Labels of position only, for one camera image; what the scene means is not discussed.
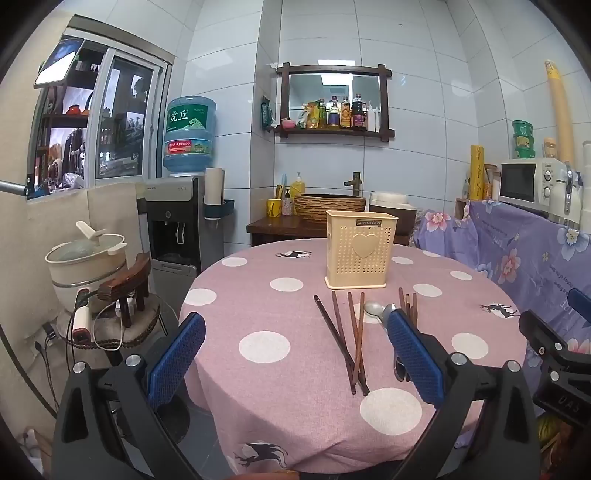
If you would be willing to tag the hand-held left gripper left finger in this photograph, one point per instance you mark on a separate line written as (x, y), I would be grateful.
(178, 355)

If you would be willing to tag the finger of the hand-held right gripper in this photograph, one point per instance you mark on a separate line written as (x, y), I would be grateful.
(540, 330)
(581, 301)

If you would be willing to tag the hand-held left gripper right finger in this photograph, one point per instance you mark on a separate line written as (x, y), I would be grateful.
(415, 355)

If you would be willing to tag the brown wooden chopstick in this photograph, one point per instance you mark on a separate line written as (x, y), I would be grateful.
(342, 332)
(415, 307)
(360, 318)
(354, 323)
(409, 304)
(401, 297)

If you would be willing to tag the metal spoon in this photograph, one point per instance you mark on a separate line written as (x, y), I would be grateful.
(389, 314)
(373, 310)

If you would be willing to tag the black chopstick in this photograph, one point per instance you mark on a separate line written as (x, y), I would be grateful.
(332, 328)

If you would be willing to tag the beige plastic utensil holder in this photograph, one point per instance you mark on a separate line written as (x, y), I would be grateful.
(344, 258)

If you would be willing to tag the round cushioned stool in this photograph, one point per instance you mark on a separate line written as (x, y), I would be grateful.
(138, 327)

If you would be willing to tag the purple floral cloth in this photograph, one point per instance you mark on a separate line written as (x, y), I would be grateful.
(531, 258)

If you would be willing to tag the small dark wooden stool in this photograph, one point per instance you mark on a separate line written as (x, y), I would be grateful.
(127, 279)

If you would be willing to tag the white handheld device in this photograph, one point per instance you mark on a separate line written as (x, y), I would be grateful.
(82, 323)

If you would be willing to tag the white kettle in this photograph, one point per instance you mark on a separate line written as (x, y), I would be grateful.
(565, 198)

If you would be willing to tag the pink polka-dot tablecloth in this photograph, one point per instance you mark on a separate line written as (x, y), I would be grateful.
(295, 323)

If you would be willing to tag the cream cooking pot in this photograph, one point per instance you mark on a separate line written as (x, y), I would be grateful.
(85, 265)

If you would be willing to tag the white microwave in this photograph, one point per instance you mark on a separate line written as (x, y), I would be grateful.
(517, 182)

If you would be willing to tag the wooden box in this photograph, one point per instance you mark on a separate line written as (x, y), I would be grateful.
(461, 207)

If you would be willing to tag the grey water dispenser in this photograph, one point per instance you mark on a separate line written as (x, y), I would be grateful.
(171, 203)

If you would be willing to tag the small glass jar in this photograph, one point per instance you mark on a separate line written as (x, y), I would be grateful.
(550, 148)

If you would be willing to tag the white brown rice cooker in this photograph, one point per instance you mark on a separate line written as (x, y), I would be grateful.
(392, 201)

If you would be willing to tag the green plastic container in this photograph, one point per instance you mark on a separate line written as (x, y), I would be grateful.
(522, 127)
(524, 141)
(525, 153)

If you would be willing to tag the dark wooden counter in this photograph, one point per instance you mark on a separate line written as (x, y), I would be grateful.
(277, 228)

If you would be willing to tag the short bright yellow roll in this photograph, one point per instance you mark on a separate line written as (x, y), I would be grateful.
(477, 173)

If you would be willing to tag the wicker basin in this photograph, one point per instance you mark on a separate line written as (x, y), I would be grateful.
(330, 207)

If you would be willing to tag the paper towel roll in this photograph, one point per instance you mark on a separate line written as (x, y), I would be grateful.
(214, 184)

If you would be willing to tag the yellow cup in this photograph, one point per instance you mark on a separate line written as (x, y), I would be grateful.
(274, 208)

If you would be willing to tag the bronze faucet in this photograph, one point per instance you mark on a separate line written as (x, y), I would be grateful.
(355, 182)

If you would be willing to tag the floral small bottle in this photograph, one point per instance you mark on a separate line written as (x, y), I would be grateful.
(288, 205)

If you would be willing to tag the tall pale yellow roll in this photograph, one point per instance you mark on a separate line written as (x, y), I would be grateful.
(561, 115)

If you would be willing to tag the yellow soap bottle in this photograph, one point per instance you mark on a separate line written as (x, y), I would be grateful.
(298, 187)

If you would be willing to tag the blue water jug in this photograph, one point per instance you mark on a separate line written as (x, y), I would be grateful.
(189, 138)

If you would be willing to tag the metal pole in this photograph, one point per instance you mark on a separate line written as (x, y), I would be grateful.
(11, 188)

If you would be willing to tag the white slim bottle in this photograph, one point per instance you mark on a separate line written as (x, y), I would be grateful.
(371, 119)

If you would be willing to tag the large dark soy bottle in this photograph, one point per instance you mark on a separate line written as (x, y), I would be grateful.
(358, 113)

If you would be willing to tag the amber sauce bottle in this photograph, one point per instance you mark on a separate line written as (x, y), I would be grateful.
(345, 114)

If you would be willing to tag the dark sauce bottle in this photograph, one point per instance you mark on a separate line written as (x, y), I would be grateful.
(333, 115)

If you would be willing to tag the pink small container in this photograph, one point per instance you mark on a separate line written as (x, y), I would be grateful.
(287, 124)

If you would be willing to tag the green hanging packet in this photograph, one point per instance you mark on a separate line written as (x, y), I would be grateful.
(266, 115)

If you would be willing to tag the yellow oil bottle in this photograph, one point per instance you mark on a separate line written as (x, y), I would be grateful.
(315, 117)

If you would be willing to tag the sliding window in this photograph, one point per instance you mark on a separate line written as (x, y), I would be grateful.
(124, 101)

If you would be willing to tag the tilted rectangular mirror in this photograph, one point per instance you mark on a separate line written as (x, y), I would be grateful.
(57, 62)

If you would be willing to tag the dark wooden wall shelf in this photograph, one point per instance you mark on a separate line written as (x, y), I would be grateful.
(332, 69)

